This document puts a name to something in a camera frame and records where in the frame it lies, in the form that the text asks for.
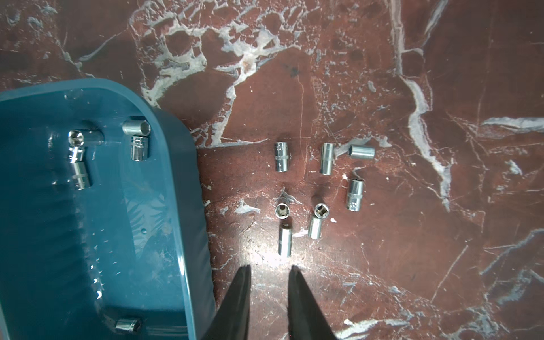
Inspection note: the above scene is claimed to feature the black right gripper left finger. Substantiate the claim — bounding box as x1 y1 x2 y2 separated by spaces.
203 265 252 340

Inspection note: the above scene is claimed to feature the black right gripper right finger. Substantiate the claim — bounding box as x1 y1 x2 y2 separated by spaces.
288 266 337 339

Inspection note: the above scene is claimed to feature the teal plastic storage box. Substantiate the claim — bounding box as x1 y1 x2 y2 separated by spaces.
1 79 215 339

